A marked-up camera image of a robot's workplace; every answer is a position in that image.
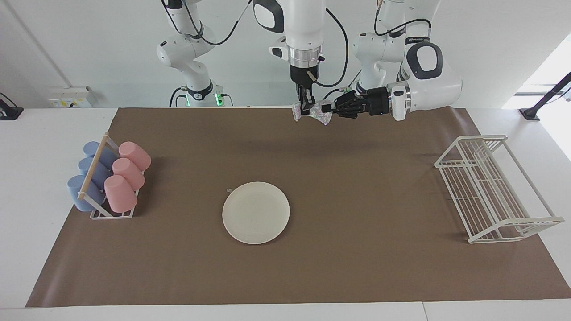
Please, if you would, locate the cream round plate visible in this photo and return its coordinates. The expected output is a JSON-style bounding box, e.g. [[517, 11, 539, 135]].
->
[[222, 181, 290, 245]]

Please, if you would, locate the brown table mat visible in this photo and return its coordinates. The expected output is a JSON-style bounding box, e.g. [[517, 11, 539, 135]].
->
[[25, 107, 571, 308]]

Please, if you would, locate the pink cup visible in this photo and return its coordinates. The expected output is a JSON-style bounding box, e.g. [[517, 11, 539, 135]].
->
[[104, 175, 138, 213], [112, 158, 146, 191], [118, 141, 152, 172]]

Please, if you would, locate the blue cup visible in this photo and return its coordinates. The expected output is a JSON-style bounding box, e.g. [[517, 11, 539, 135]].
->
[[67, 175, 106, 212], [83, 141, 119, 170], [78, 157, 112, 190]]

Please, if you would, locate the white cup rack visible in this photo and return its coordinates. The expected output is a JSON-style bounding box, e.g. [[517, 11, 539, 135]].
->
[[77, 132, 146, 220]]

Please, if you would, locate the black table clamp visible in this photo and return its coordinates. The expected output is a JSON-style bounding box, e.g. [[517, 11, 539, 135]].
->
[[0, 92, 24, 120]]

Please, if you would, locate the black base cable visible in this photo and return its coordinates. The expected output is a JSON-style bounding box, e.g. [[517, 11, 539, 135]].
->
[[169, 86, 188, 108], [323, 68, 363, 106]]

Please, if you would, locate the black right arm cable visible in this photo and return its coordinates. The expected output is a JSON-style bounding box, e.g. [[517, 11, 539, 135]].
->
[[318, 8, 349, 88]]

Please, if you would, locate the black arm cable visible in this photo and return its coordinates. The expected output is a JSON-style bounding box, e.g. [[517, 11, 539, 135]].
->
[[373, 0, 431, 37], [318, 8, 349, 88]]

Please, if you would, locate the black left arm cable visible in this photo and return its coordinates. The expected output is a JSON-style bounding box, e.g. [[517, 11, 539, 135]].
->
[[373, 0, 431, 37]]

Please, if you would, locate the white wire dish rack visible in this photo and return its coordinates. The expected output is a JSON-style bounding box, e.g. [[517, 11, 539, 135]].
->
[[434, 135, 565, 244]]

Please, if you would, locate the white wall socket box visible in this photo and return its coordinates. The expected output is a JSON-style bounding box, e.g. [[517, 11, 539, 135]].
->
[[47, 86, 93, 109]]

